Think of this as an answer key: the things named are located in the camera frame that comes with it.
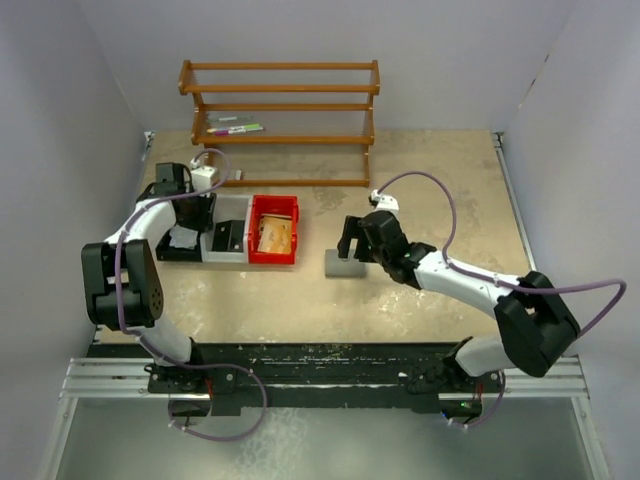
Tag grey card holder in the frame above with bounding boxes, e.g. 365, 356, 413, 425
324, 249, 367, 279

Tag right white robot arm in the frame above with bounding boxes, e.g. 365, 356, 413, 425
337, 210, 581, 391

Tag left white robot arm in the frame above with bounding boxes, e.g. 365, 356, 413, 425
81, 162, 215, 392

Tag crumpled plastic bag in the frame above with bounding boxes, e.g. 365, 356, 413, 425
168, 225, 198, 250

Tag white plastic bin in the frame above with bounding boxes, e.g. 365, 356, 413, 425
200, 194, 253, 264

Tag black object in white bin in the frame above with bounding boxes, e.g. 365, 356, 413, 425
212, 220, 245, 253

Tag black plastic bin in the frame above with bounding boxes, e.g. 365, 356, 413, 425
156, 223, 208, 263

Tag red plastic bin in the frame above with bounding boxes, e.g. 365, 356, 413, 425
247, 195, 299, 266

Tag wooden pieces in red bin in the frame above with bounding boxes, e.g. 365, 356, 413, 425
257, 214, 293, 254

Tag pink marker pen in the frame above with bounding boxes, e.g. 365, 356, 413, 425
207, 126, 247, 136

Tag light green marker pen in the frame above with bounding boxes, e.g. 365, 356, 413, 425
230, 124, 264, 133

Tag wooden slatted rack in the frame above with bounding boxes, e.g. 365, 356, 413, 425
178, 60, 380, 187

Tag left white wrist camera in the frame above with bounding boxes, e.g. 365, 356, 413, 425
189, 159, 219, 191

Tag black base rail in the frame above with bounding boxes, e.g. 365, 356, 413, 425
144, 343, 500, 416

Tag aluminium frame rail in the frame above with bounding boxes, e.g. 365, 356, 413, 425
61, 358, 589, 399

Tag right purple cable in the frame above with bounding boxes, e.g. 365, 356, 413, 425
377, 171, 628, 432

